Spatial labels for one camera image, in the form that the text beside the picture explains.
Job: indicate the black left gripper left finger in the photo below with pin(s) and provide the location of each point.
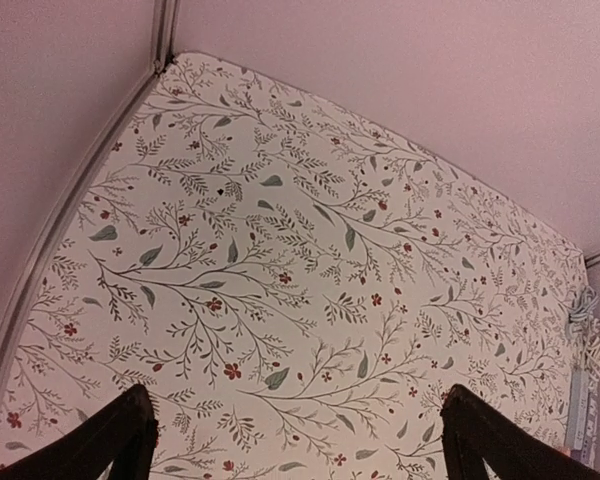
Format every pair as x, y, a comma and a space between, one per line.
120, 438

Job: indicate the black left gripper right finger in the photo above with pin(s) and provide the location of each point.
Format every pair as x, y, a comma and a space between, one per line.
476, 438

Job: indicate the purple power strip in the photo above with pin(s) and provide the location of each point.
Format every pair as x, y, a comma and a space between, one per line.
582, 413

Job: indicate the floral patterned table mat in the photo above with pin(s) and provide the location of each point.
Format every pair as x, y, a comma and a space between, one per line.
297, 288

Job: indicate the left aluminium frame post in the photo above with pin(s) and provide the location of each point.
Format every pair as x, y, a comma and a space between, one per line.
72, 75

